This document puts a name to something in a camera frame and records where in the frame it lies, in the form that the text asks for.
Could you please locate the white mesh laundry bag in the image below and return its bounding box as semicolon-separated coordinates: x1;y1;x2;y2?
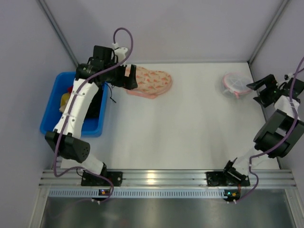
219;72;253;99

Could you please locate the aluminium mounting rail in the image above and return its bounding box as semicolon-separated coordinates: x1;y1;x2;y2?
39;170;296;189

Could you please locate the tulip print laundry bag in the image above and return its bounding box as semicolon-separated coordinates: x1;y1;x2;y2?
126;66;173;99

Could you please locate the red garment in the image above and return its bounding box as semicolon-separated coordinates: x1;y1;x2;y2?
67;86;73;94

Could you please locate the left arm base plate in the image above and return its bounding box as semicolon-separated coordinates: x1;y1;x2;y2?
81;171;123;187

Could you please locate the black garment with straps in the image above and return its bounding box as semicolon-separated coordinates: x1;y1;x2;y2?
85;83;116;119

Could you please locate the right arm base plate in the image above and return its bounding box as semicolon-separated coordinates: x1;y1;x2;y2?
206;171;250;187

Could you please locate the perforated cable tray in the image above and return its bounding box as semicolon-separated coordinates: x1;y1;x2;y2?
48;188;240;199

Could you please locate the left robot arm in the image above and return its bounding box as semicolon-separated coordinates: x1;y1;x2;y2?
45;43;138;178

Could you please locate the beige garment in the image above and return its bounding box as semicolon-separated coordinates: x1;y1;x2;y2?
59;106;66;113

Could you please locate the yellow garment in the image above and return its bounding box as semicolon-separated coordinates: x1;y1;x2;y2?
60;93;71;107

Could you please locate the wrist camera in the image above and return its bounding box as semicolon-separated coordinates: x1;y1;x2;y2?
284;73;295;83
112;43;129;66

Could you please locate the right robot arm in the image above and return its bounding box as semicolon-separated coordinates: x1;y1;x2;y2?
222;74;304;186

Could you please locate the blue plastic bin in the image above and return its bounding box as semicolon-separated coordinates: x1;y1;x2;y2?
40;72;109;137

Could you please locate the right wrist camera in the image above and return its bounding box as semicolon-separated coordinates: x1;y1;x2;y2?
284;73;295;83

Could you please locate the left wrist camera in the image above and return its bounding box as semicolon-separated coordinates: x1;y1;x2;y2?
112;43;129;66

